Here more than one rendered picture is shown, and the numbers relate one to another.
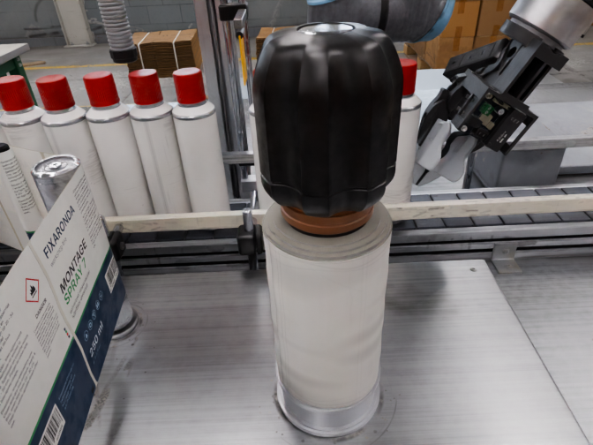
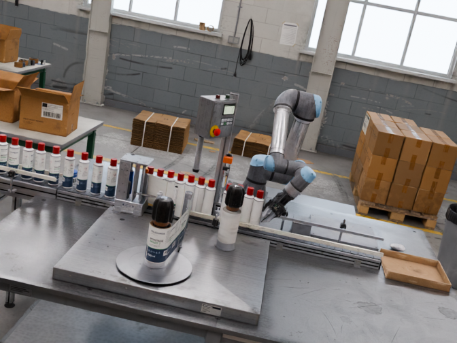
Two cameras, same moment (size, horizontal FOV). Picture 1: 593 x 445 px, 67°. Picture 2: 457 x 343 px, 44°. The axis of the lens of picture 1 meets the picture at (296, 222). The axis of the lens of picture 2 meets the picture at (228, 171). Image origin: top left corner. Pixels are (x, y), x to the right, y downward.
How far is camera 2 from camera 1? 2.25 m
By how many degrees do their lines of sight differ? 17
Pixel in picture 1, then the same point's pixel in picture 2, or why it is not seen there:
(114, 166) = not seen: hidden behind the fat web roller
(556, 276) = (290, 254)
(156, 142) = (199, 193)
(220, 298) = (205, 231)
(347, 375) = (228, 236)
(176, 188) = (199, 205)
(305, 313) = (225, 222)
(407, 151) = (258, 211)
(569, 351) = (279, 262)
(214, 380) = (203, 240)
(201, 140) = (210, 196)
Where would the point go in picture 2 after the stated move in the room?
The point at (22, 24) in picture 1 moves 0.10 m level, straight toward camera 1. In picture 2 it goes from (52, 76) to (52, 77)
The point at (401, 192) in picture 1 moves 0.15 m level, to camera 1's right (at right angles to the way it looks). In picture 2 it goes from (255, 222) to (285, 228)
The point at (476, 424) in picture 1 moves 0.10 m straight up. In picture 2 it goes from (249, 256) to (253, 235)
